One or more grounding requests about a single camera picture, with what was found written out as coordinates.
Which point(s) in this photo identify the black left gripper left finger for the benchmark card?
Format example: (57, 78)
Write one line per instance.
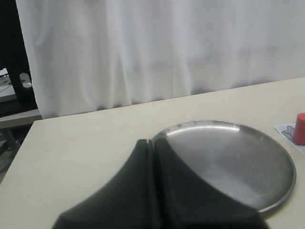
(125, 202)

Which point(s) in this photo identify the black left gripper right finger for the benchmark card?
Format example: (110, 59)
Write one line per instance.
(186, 201)

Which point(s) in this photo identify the red cylinder game piece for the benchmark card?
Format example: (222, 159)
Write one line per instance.
(299, 132)

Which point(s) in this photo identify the round stainless steel plate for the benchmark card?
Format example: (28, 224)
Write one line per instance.
(240, 161)

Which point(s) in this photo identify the printed paper game board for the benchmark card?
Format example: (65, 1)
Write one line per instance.
(287, 131)

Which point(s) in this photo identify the dark furniture behind curtain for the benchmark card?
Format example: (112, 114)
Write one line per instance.
(18, 108)

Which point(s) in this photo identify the white backdrop curtain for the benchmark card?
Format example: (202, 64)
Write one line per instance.
(88, 55)

